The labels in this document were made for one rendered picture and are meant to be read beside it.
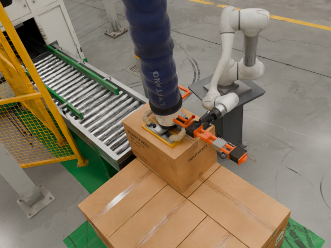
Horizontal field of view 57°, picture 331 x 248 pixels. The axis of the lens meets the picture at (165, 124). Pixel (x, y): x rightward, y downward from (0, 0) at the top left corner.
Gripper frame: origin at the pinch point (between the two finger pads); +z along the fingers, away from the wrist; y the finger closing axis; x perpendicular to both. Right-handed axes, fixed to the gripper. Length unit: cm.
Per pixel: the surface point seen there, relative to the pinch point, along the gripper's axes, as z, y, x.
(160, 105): 8.9, -16.3, 20.7
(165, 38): 0, -61, 16
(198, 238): 37, 54, -31
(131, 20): 12, -74, 27
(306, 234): -40, 108, -73
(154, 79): 9.2, -36.8, 21.5
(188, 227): 35, 54, -20
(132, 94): -30, 49, 120
